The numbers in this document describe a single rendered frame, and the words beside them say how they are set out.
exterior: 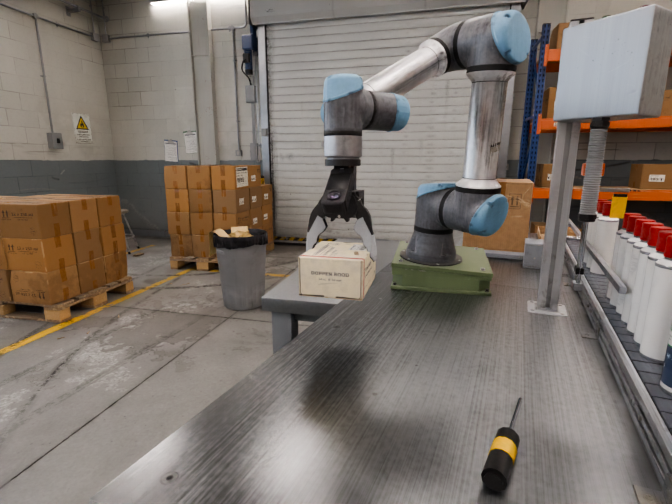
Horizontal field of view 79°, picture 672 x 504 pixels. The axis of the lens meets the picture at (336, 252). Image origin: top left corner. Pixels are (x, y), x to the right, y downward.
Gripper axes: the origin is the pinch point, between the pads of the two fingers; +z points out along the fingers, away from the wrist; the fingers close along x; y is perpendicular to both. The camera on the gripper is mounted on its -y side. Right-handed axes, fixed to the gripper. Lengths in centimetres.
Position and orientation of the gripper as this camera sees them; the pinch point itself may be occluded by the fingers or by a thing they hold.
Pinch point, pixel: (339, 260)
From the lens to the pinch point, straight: 82.6
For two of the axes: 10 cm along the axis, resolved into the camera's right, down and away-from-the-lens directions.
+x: -9.7, -0.5, 2.4
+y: 2.4, -2.0, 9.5
